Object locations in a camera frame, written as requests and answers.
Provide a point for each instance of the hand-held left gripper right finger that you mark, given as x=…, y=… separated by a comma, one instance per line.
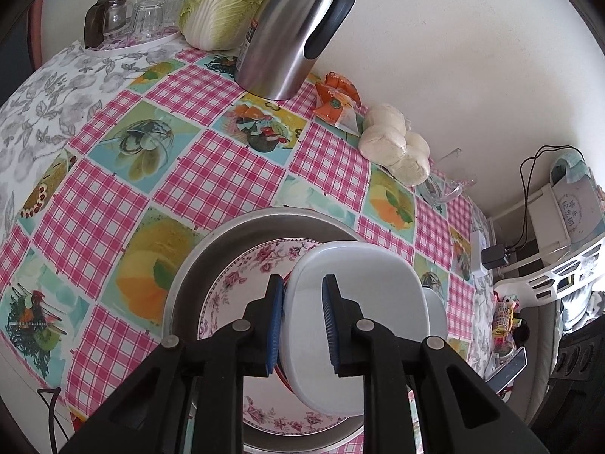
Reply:
x=330, y=326

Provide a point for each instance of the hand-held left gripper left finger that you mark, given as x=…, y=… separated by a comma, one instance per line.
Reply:
x=276, y=331

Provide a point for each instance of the pink floral plate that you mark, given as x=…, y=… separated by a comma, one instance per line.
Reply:
x=236, y=283

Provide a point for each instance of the white bowl with red emblem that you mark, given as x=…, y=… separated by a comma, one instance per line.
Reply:
x=378, y=283

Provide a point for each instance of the stainless steel pan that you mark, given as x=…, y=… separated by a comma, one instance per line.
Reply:
x=198, y=255

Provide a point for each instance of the white power strip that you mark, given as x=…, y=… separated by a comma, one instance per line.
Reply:
x=477, y=255

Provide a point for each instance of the yellow patterned snack tube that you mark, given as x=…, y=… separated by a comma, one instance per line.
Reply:
x=502, y=325

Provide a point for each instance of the clear glass mug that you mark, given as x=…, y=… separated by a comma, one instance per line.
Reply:
x=444, y=189

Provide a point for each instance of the black charger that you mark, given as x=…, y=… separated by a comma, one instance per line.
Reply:
x=495, y=256

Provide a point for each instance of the smartphone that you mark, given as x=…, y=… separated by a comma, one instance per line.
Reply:
x=509, y=370

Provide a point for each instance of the bag of steamed buns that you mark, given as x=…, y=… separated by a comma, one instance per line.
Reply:
x=392, y=146

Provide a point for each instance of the pink plaid printed tablecloth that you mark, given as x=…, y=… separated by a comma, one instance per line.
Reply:
x=118, y=208

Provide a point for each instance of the orange snack packet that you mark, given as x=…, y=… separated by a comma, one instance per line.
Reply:
x=335, y=101

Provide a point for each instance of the white rack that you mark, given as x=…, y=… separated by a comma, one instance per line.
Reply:
x=557, y=246

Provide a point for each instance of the white and teal box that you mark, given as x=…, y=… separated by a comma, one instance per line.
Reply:
x=579, y=203

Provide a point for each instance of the stainless steel thermos jug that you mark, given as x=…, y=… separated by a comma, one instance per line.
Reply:
x=283, y=33

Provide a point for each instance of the white tray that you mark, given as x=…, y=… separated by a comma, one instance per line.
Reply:
x=142, y=43

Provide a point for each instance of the napa cabbage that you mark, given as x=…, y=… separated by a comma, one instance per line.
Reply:
x=222, y=4

